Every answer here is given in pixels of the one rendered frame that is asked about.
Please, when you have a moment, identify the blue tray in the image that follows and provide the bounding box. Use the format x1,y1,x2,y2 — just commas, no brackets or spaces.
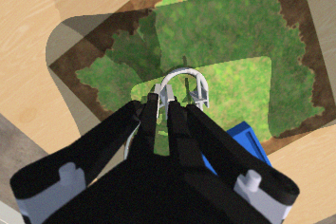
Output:
201,121,272,172

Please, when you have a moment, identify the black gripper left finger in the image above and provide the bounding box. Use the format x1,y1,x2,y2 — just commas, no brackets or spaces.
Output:
9,84,160,224

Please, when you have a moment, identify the green grass patch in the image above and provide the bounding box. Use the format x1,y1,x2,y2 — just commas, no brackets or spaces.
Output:
48,0,336,156

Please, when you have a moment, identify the white ring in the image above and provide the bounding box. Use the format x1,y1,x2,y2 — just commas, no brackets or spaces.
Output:
159,67,209,106

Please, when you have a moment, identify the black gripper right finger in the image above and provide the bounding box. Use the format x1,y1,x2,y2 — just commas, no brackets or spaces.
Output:
165,84,300,224

